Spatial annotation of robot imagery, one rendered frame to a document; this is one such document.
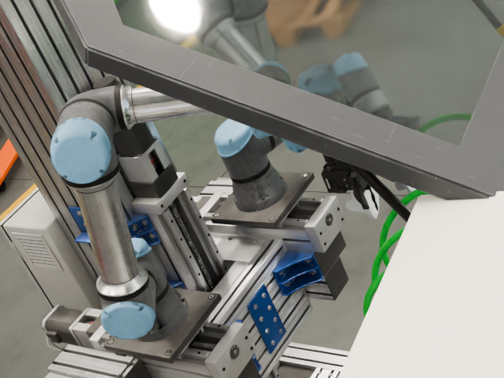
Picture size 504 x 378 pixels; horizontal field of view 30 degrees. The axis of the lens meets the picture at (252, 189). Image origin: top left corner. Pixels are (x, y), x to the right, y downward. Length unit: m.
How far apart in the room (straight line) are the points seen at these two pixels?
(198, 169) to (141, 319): 3.09
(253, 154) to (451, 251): 1.23
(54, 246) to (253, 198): 0.55
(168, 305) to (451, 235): 1.05
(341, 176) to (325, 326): 1.85
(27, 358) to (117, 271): 2.43
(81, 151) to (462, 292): 0.88
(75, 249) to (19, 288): 2.35
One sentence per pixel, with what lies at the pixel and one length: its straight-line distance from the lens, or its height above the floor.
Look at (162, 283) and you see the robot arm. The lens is 2.24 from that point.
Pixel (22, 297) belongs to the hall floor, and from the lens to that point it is 4.86.
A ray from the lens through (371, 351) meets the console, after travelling 1.22.
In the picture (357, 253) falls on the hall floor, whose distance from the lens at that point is 4.02.
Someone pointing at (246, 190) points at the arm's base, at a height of 1.10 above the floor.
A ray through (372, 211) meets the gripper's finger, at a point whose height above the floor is 1.25.
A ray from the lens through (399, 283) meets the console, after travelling 1.30.
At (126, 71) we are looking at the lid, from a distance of 1.52.
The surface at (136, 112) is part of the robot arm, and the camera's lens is 1.98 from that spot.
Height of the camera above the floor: 2.36
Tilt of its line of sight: 30 degrees down
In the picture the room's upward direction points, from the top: 24 degrees counter-clockwise
